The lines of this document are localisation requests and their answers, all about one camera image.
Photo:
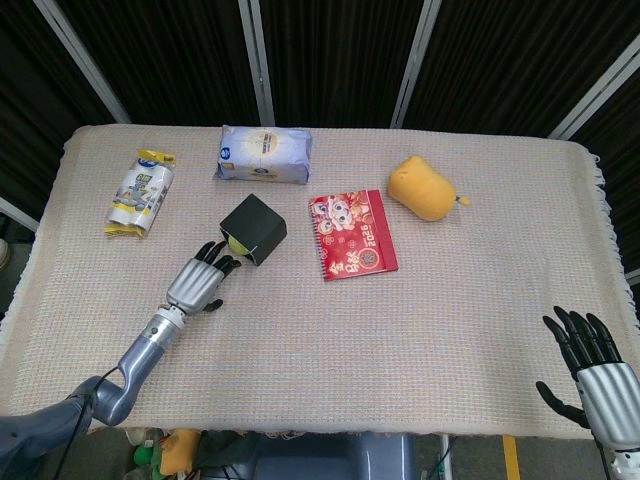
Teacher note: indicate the black corrugated partition panel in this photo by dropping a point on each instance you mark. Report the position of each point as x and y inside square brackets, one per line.
[625, 200]
[340, 60]
[25, 100]
[175, 55]
[510, 60]

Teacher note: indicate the white yellow trash bag pack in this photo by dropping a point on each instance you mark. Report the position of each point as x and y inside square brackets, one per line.
[140, 192]

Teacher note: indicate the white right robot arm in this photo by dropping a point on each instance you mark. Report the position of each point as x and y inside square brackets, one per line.
[625, 465]

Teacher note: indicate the blue tissue paper pack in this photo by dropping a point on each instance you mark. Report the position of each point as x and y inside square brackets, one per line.
[265, 152]

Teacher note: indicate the beige woven tablecloth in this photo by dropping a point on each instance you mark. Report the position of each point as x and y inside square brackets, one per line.
[350, 350]

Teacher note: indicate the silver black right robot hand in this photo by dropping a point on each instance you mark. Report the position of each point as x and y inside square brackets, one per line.
[607, 395]

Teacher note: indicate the green stuffed toy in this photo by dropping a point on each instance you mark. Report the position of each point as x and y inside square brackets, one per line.
[145, 455]

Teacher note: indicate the red spiral 2026 notebook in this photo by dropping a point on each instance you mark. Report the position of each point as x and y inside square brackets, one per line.
[355, 235]

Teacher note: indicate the grey metal partition post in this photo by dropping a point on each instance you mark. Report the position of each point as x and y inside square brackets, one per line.
[17, 212]
[415, 65]
[595, 95]
[85, 55]
[257, 60]

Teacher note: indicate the yellow plush toy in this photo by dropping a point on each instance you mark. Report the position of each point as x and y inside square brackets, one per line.
[422, 190]

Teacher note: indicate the black open cardboard box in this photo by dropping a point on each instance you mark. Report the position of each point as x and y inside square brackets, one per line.
[255, 224]

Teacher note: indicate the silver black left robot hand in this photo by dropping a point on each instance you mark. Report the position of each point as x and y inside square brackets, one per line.
[192, 285]

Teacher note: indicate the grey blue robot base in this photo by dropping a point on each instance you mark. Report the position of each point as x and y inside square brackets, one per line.
[330, 457]

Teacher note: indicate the grey metal table leg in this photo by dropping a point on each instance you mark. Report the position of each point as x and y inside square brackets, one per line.
[446, 457]

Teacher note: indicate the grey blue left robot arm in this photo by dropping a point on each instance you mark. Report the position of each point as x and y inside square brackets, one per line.
[140, 355]

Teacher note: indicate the orange yellow stuffed toy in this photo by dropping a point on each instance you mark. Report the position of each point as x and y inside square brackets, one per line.
[180, 450]

